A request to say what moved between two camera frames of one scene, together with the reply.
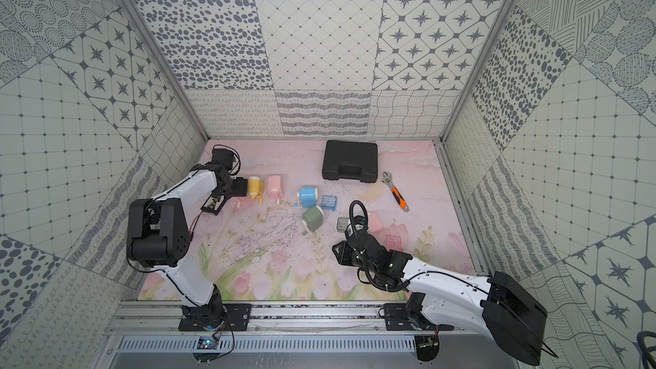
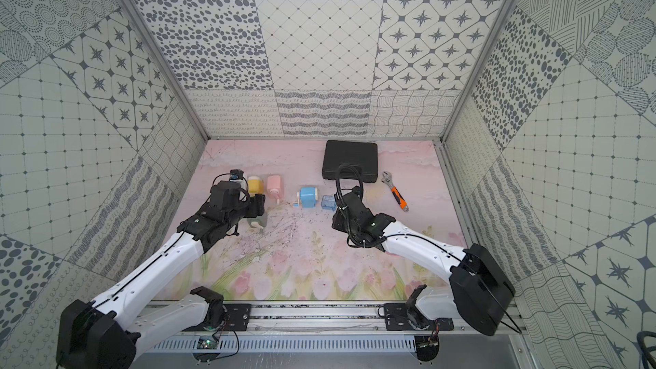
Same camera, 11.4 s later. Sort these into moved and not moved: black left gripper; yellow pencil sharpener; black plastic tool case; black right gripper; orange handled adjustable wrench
Moved: black left gripper; black right gripper
Not moved: orange handled adjustable wrench; black plastic tool case; yellow pencil sharpener
